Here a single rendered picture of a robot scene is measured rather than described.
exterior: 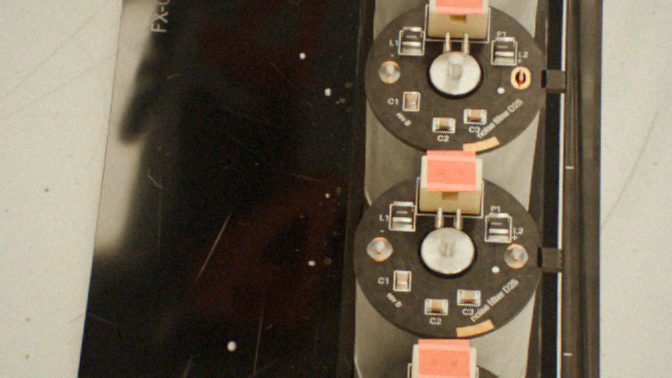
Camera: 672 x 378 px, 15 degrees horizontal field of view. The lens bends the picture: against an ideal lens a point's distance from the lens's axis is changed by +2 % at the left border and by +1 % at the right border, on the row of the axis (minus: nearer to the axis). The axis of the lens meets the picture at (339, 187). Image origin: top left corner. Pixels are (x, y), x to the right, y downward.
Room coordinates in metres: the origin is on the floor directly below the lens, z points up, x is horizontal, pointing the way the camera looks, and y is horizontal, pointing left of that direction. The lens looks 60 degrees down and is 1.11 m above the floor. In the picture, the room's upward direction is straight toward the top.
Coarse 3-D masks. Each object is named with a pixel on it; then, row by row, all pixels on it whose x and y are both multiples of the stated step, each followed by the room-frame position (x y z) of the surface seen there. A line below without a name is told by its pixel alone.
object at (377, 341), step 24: (432, 240) 0.17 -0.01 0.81; (456, 240) 0.17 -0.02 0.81; (432, 264) 0.16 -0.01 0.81; (456, 264) 0.16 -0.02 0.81; (360, 312) 0.16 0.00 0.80; (528, 312) 0.16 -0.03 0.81; (360, 336) 0.16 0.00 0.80; (384, 336) 0.16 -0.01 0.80; (408, 336) 0.15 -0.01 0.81; (504, 336) 0.16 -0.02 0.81; (528, 336) 0.16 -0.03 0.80; (360, 360) 0.16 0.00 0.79; (384, 360) 0.16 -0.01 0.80; (408, 360) 0.15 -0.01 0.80; (480, 360) 0.15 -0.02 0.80; (504, 360) 0.16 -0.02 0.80
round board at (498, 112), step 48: (384, 48) 0.20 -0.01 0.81; (432, 48) 0.20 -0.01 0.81; (480, 48) 0.20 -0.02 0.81; (528, 48) 0.20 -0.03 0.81; (384, 96) 0.19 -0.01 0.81; (432, 96) 0.19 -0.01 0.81; (480, 96) 0.19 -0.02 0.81; (528, 96) 0.19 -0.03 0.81; (432, 144) 0.18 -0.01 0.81; (480, 144) 0.18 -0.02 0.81
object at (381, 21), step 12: (384, 0) 0.22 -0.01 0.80; (396, 0) 0.21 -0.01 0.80; (408, 0) 0.21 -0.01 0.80; (420, 0) 0.21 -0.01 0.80; (492, 0) 0.21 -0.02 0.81; (504, 0) 0.21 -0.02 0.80; (516, 0) 0.21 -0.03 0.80; (528, 0) 0.21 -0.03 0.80; (384, 12) 0.22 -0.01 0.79; (396, 12) 0.21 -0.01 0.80; (504, 12) 0.21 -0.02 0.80; (516, 12) 0.21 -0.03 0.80; (528, 12) 0.22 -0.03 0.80; (384, 24) 0.22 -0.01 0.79; (528, 24) 0.22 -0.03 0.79
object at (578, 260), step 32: (576, 0) 0.21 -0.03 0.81; (576, 32) 0.20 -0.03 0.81; (576, 64) 0.20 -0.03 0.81; (576, 96) 0.19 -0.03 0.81; (576, 128) 0.18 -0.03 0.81; (576, 160) 0.18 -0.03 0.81; (576, 192) 0.17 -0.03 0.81; (576, 224) 0.17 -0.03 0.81; (544, 256) 0.17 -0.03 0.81; (576, 256) 0.16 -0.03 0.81; (576, 288) 0.16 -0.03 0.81; (576, 320) 0.16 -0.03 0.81; (576, 352) 0.15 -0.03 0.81
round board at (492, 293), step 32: (384, 192) 0.17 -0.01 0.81; (416, 192) 0.17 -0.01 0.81; (384, 224) 0.17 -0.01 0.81; (416, 224) 0.17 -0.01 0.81; (448, 224) 0.17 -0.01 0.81; (480, 224) 0.17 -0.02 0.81; (512, 224) 0.17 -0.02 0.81; (416, 256) 0.16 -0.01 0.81; (480, 256) 0.17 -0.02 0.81; (384, 288) 0.16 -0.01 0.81; (416, 288) 0.16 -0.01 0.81; (448, 288) 0.16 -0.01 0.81; (480, 288) 0.16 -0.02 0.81; (512, 288) 0.16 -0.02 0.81; (416, 320) 0.16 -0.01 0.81; (448, 320) 0.16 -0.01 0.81; (480, 320) 0.16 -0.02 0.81
